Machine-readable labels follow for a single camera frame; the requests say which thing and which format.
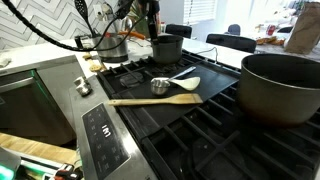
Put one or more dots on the white rice spoon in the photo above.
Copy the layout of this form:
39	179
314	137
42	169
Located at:
190	83

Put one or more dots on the metal measuring cup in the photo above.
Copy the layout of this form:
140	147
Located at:
159	87

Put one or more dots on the black slotted spoon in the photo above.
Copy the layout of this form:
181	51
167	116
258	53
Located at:
81	8

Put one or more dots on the brown paper bag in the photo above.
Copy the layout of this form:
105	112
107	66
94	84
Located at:
305	30

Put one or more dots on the steel utensil holder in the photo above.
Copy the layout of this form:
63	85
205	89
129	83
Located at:
110	55

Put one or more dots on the blue grey chair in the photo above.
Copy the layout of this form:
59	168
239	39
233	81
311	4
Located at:
233	29

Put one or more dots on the tall glass pitcher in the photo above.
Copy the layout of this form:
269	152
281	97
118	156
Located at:
126	25

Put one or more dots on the red black clamp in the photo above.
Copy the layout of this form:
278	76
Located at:
65	171

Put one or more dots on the metal ladle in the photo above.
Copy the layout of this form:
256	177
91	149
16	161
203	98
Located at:
106	9

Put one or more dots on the white window blinds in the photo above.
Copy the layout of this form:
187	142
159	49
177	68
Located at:
199	11

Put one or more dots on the black griddle plate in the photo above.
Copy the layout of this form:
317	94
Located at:
213	80

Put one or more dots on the steel gas stove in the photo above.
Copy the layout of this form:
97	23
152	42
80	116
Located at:
213	146

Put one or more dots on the wooden spatula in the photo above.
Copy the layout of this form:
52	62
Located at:
180	99

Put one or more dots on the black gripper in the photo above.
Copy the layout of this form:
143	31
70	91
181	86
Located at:
150	6

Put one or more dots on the silver stove knob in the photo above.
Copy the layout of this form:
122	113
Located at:
80	81
85	90

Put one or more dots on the large dark grey pot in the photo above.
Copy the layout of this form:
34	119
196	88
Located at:
273	100

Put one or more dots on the dark dishwasher front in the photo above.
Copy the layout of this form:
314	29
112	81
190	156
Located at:
26	113

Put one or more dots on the black chair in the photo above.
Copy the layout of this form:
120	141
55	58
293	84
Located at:
233	42
178	31

